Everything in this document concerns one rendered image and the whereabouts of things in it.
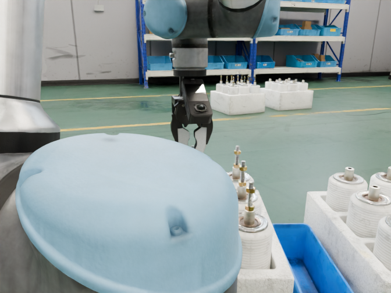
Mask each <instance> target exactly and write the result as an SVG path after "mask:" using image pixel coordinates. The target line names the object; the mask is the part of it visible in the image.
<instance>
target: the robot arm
mask: <svg viewBox="0 0 391 293"><path fill-rule="evenodd" d="M44 4H45V0H0V293H237V276H238V274H239V271H240V268H241V261H242V254H243V249H242V243H241V238H240V234H239V203H238V197H237V192H236V189H235V187H234V184H233V182H232V180H231V178H230V177H229V175H228V174H227V172H226V171H225V170H224V169H223V168H222V167H221V166H220V165H219V164H217V163H216V162H214V161H213V160H212V159H211V158H210V157H209V156H207V155H206V154H204V151H205V148H206V146H207V144H208V141H209V139H210V136H211V134H212V130H213V121H212V115H213V112H212V108H211V105H210V102H209V99H208V95H207V92H206V89H205V85H204V82H203V80H202V79H198V77H199V76H206V75H207V70H206V69H205V68H206V67H208V48H207V47H208V38H251V39H254V38H261V37H272V36H274V35H275V34H276V33H277V31H278V27H279V16H280V0H146V2H145V5H144V10H143V16H144V21H145V24H146V26H147V28H148V29H149V31H150V32H152V33H153V34H155V35H157V36H159V37H161V38H163V39H167V40H170V39H172V51H173V53H170V54H169V57H170V58H173V60H172V62H173V67H174V68H176V69H174V70H173V75H174V76H179V91H180V93H179V94H178V95H172V114H171V115H172V121H171V123H170V129H171V132H172V135H173V137H174V140H175V141H172V140H167V139H164V138H159V137H153V136H149V135H141V134H129V133H119V134H118V135H107V134H105V133H96V134H85V135H77V136H73V137H67V138H64V139H61V140H60V134H61V133H60V131H61V128H60V127H59V126H58V125H57V124H56V123H55V122H54V121H53V120H52V119H51V118H50V116H49V115H48V114H47V113H46V112H45V111H44V110H43V108H42V106H41V104H40V95H41V69H42V43H43V29H44ZM182 124H183V125H182ZM188 124H197V126H198V128H196V129H195V130H194V138H195V145H194V148H192V147H190V146H188V140H189V139H190V133H189V131H188V130H186V129H185V128H184V127H187V125H188ZM183 126H184V127H183Z"/></svg>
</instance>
